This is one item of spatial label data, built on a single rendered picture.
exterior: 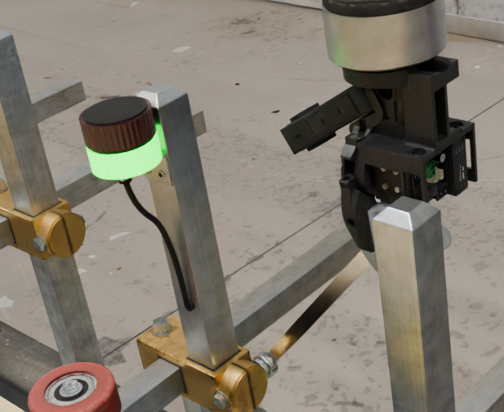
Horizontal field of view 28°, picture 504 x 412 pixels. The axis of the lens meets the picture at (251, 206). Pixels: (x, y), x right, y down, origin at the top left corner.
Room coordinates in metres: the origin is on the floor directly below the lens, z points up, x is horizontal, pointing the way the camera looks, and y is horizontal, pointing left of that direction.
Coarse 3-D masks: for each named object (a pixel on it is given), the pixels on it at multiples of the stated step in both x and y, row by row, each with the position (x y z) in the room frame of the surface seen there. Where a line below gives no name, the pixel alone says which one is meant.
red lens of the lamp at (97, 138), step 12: (132, 120) 0.75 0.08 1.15; (144, 120) 0.76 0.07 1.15; (84, 132) 0.76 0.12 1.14; (96, 132) 0.75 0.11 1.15; (108, 132) 0.75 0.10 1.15; (120, 132) 0.75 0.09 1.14; (132, 132) 0.75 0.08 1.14; (144, 132) 0.76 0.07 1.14; (96, 144) 0.75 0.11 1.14; (108, 144) 0.75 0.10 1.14; (120, 144) 0.75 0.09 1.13; (132, 144) 0.75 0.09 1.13
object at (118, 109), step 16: (128, 96) 0.80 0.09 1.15; (96, 112) 0.78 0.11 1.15; (112, 112) 0.77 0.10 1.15; (128, 112) 0.77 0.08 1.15; (144, 144) 0.76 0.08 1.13; (160, 176) 0.79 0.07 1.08; (128, 192) 0.77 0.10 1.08; (144, 208) 0.78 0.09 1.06; (160, 224) 0.79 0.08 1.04; (176, 256) 0.79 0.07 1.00; (176, 272) 0.79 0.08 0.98; (192, 304) 0.79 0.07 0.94
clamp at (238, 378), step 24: (144, 336) 0.86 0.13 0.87; (168, 336) 0.85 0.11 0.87; (144, 360) 0.86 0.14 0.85; (168, 360) 0.82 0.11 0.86; (192, 360) 0.81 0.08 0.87; (240, 360) 0.79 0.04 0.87; (192, 384) 0.80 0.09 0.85; (216, 384) 0.78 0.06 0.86; (240, 384) 0.77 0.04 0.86; (264, 384) 0.79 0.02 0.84; (216, 408) 0.78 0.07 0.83; (240, 408) 0.77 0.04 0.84
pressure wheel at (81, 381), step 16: (64, 368) 0.78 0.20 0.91; (80, 368) 0.78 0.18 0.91; (96, 368) 0.77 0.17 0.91; (48, 384) 0.76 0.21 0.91; (64, 384) 0.75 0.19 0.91; (80, 384) 0.75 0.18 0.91; (96, 384) 0.75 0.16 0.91; (112, 384) 0.74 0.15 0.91; (32, 400) 0.74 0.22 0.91; (48, 400) 0.74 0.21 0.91; (64, 400) 0.74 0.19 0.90; (80, 400) 0.73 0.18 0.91; (96, 400) 0.72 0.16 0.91; (112, 400) 0.73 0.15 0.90
